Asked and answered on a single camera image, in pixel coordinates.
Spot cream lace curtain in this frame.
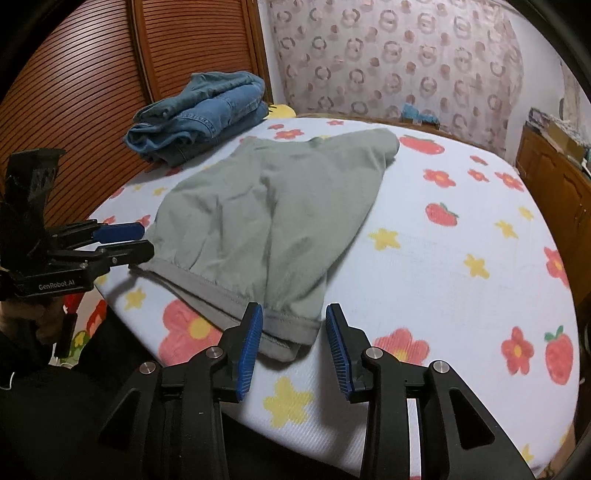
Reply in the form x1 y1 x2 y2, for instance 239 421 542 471
561 60 591 116

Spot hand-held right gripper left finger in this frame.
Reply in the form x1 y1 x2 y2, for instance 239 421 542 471
97 302 264 480

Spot wooden cabinet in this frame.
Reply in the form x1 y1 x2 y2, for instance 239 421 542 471
515 124 591 296

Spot grey-green pants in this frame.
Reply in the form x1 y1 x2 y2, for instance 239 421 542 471
129 128 400 363

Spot white flower print bed sheet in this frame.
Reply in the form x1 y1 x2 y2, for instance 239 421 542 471
85 115 580 480

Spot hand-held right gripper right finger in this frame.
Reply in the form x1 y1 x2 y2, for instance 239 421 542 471
324 303 532 480

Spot blue denim jeans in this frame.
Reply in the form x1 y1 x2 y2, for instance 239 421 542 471
124 71 271 168

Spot person's left hand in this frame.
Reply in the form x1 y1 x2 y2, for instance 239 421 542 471
2 296 68 344

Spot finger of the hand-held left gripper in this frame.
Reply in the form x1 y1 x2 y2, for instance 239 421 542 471
48 240 155 280
48 222 145 250

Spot ring pattern curtain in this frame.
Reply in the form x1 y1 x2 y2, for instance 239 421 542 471
268 0 525 134

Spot cardboard box with patterned cloth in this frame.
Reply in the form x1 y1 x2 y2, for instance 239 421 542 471
529 108 591 164

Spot blue plastic bag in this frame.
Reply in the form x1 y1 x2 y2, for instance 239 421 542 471
401 104 439 126

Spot wooden louvered wardrobe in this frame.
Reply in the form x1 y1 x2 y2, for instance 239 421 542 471
0 0 273 232

